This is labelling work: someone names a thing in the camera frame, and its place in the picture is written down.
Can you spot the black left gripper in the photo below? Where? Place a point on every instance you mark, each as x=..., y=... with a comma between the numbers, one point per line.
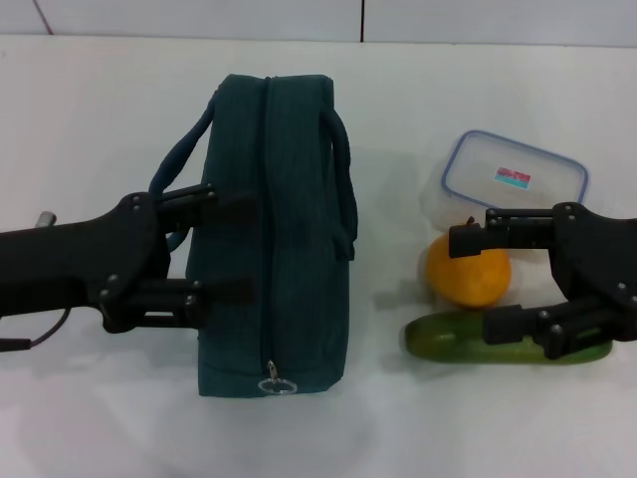
x=60, y=264

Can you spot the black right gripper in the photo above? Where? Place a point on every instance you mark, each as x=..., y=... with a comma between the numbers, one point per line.
x=602, y=259

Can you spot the orange-yellow pear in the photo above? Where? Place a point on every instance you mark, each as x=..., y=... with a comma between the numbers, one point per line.
x=468, y=279

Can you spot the green cucumber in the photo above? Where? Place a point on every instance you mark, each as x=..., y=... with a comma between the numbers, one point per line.
x=448, y=341

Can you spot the clear plastic blue-rimmed container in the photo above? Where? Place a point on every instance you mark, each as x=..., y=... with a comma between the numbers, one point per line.
x=512, y=169

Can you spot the dark teal fabric lunch bag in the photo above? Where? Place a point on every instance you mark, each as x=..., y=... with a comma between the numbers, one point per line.
x=298, y=239

